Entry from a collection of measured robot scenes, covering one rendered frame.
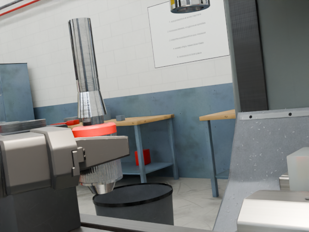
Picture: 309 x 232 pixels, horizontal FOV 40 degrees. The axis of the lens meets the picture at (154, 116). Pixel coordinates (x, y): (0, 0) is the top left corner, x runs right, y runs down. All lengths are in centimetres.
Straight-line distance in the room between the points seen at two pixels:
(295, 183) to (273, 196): 3
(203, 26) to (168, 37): 55
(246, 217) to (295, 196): 5
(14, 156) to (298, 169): 27
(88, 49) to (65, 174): 13
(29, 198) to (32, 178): 34
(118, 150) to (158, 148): 565
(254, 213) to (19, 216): 43
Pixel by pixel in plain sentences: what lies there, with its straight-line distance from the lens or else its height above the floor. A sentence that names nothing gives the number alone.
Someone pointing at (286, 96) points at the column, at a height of 115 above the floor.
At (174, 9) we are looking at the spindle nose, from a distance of 51.
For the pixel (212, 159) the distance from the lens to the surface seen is 464.
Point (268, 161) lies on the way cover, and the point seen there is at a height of 103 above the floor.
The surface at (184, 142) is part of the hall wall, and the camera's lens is 579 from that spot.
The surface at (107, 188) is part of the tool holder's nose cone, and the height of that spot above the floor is 109.
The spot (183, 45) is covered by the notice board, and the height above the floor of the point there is 176.
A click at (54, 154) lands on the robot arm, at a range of 39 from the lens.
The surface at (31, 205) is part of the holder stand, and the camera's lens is 74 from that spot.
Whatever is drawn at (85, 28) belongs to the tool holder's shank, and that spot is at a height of 126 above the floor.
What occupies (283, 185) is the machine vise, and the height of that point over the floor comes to 107.
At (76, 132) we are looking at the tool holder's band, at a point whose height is 116.
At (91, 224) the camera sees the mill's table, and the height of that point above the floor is 96.
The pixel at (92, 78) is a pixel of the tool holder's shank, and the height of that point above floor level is 121.
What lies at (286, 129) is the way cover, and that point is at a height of 109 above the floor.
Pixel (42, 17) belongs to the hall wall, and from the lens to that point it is 782.
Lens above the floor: 119
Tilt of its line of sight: 3 degrees down
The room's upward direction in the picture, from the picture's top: 7 degrees counter-clockwise
